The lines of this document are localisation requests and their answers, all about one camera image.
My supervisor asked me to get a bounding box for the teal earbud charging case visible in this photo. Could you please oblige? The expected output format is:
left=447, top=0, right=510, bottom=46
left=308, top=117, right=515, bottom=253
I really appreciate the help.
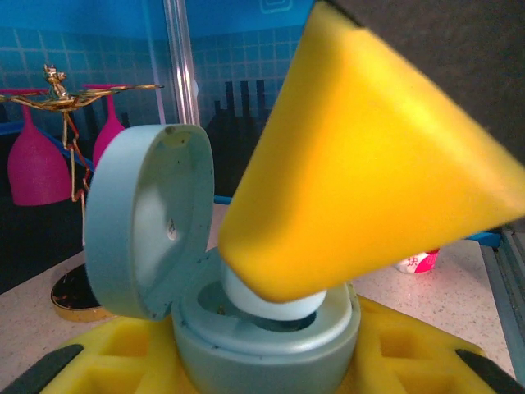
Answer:
left=84, top=124, right=362, bottom=394

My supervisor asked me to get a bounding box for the pink wine glass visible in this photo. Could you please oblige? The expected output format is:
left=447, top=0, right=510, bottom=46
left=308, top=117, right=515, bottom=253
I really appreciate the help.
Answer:
left=83, top=83, right=129, bottom=170
left=0, top=87, right=71, bottom=207

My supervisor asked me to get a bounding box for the blue wireless earbud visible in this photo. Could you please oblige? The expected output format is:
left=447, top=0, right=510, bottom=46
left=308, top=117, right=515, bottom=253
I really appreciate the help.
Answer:
left=221, top=260, right=329, bottom=322

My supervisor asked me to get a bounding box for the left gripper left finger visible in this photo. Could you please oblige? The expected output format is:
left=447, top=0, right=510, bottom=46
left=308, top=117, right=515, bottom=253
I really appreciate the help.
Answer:
left=0, top=316, right=196, bottom=394

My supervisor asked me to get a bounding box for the pink plastic cup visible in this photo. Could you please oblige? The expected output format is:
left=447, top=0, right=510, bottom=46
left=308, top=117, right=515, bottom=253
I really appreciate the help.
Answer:
left=394, top=247, right=442, bottom=275

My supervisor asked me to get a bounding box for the gold wire glass rack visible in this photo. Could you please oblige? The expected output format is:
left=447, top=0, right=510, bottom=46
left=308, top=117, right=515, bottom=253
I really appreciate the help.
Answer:
left=0, top=63, right=165, bottom=323

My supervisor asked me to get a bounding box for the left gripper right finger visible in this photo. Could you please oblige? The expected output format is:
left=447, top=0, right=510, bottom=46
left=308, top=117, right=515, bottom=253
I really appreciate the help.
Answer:
left=338, top=294, right=525, bottom=394

